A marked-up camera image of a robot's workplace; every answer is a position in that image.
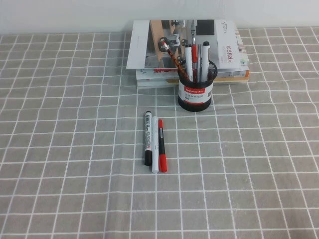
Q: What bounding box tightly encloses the red black double-tip pen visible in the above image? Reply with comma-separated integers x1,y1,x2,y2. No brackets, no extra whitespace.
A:
158,119,168,173

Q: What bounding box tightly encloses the plain white pen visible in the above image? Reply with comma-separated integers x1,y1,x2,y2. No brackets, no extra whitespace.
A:
151,116,160,174

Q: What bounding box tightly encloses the black mesh pen holder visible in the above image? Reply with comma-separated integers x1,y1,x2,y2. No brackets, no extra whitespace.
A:
177,59,218,112

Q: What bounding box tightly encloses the grey ballpoint pen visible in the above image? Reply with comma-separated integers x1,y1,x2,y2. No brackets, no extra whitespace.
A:
196,44,202,83

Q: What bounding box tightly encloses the red ballpoint pen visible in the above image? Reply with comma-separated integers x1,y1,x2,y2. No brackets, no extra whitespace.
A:
191,37,198,82

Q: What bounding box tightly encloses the black white printed marker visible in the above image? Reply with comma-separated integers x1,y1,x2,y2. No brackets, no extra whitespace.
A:
144,111,153,166

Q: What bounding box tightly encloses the thin white book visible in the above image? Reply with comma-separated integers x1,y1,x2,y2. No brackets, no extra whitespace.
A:
137,81,180,90

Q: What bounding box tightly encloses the white robot brochure magazine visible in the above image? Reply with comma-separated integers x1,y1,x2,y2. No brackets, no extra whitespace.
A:
126,19,242,71

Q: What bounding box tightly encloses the tan cover book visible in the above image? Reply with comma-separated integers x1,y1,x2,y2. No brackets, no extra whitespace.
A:
136,76,249,85

